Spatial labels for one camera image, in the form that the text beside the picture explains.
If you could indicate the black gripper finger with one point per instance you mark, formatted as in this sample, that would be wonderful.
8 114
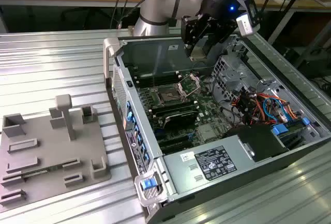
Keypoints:
216 35
188 32

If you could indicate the silver topped CPU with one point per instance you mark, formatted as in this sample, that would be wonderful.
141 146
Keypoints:
199 54

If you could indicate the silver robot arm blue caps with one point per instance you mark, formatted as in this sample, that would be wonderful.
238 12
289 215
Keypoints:
186 1

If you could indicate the CPU socket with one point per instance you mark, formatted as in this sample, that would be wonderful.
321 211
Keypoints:
166 96

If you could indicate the metal drive cage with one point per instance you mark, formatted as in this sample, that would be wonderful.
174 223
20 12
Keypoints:
232 76

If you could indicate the green motherboard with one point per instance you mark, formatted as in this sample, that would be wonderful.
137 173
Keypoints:
207 110

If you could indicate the installed RAM stick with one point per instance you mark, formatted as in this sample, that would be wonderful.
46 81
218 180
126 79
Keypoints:
175 108

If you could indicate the black graphics card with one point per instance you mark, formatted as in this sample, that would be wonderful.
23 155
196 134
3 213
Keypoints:
181 120

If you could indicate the open grey PC case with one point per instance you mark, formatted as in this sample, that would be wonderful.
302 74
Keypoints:
144 120

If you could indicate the black plastic shroud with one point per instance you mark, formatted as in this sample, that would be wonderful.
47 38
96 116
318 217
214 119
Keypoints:
256 141

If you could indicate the small blue plastic tab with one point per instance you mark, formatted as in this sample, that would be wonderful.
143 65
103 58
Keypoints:
305 121

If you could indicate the grey power supply unit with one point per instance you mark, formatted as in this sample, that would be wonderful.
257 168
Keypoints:
181 175

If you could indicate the blue case latch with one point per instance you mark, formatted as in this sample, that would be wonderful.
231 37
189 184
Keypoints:
148 184

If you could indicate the grey plastic parts rack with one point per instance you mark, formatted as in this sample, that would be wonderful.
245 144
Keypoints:
46 141

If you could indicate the green RAM stick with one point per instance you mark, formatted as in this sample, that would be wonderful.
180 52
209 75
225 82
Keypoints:
41 171

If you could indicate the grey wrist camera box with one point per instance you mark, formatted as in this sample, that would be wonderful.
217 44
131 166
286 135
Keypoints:
245 24

